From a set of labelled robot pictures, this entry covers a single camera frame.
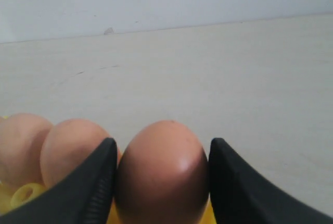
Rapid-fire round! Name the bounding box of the brown egg placed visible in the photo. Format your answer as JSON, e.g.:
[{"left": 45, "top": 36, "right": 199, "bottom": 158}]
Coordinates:
[
  {"left": 1, "top": 113, "right": 53, "bottom": 188},
  {"left": 40, "top": 118, "right": 111, "bottom": 188}
]

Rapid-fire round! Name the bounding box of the brown egg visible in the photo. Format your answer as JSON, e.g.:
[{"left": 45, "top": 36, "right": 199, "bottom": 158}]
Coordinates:
[{"left": 114, "top": 120, "right": 209, "bottom": 223}]

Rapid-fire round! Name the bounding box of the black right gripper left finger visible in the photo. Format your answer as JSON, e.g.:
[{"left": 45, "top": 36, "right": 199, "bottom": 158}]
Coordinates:
[{"left": 1, "top": 138, "right": 117, "bottom": 224}]

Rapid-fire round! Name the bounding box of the yellow plastic egg tray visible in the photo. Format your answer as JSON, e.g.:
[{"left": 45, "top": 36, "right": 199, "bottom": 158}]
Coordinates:
[{"left": 0, "top": 116, "right": 216, "bottom": 224}]

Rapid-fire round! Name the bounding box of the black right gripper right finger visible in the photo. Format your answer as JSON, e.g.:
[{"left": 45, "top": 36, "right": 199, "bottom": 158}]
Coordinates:
[{"left": 209, "top": 138, "right": 332, "bottom": 223}]

